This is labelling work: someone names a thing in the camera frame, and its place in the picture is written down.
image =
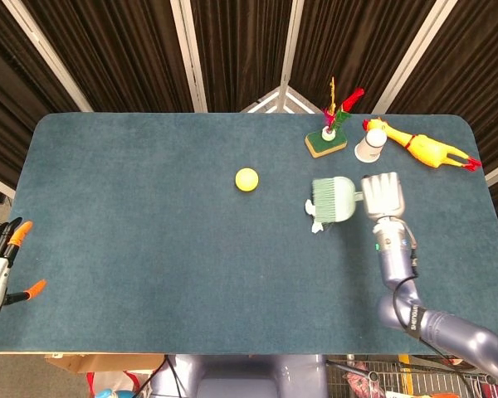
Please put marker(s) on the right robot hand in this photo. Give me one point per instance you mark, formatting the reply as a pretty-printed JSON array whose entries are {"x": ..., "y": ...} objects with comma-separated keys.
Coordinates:
[{"x": 384, "y": 195}]

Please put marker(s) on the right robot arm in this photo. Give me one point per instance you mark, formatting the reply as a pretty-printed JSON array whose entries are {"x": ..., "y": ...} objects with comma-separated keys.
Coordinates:
[{"x": 398, "y": 265}]

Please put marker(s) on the yellow ball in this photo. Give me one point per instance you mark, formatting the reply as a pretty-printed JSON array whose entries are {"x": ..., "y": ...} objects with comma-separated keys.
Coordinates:
[{"x": 246, "y": 180}]

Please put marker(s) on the white paper cup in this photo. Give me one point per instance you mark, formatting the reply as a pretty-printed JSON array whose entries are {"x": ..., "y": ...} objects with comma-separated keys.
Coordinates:
[{"x": 369, "y": 150}]

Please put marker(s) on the yellow rubber chicken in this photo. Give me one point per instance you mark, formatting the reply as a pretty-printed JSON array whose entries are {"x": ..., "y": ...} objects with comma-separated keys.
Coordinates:
[{"x": 427, "y": 151}]

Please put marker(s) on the green yellow sponge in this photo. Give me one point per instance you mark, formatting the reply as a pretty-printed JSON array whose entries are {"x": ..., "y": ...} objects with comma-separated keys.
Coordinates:
[{"x": 335, "y": 146}]

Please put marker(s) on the white paper scrap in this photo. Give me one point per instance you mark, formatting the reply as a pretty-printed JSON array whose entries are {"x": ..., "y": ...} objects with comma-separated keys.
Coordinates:
[
  {"x": 309, "y": 206},
  {"x": 316, "y": 227}
]

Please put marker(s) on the colourful feather shuttlecock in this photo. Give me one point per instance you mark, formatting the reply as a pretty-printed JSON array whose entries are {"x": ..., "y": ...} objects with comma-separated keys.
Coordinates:
[{"x": 328, "y": 133}]

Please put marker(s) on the cardboard box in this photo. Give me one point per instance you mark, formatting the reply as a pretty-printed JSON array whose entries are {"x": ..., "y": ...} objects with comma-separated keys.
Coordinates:
[{"x": 91, "y": 362}]

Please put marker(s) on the red white bag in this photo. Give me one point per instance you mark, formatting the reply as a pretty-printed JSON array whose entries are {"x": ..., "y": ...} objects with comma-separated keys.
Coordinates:
[{"x": 108, "y": 379}]

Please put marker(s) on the blue table mat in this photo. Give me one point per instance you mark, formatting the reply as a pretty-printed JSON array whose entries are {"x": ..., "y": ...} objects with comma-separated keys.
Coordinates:
[{"x": 149, "y": 248}]

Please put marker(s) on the dark brown curtain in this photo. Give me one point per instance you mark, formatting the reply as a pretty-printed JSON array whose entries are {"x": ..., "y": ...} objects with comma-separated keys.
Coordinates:
[{"x": 240, "y": 49}]

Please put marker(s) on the grey robot torso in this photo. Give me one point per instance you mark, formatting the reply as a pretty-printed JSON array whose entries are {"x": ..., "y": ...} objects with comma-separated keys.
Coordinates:
[{"x": 240, "y": 373}]

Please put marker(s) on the white triangular frame base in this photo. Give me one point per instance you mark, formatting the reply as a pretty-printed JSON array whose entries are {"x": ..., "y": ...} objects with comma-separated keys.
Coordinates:
[{"x": 294, "y": 100}]

